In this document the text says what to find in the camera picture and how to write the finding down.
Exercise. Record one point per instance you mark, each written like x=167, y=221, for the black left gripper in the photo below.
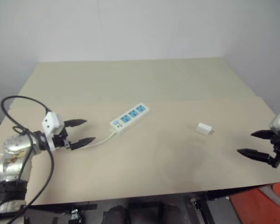
x=60, y=140

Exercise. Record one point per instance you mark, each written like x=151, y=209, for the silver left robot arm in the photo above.
x=12, y=149

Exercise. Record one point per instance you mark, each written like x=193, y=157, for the white power strip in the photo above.
x=130, y=117

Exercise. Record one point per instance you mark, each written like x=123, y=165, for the white plug adapter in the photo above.
x=203, y=128

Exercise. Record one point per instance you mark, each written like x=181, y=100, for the red floor object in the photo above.
x=252, y=207

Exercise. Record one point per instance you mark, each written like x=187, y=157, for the dark rounded shape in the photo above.
x=115, y=215

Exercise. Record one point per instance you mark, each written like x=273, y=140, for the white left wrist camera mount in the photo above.
x=51, y=123

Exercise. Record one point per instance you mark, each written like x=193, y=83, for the small metal frame bracket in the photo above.
x=75, y=214
x=194, y=201

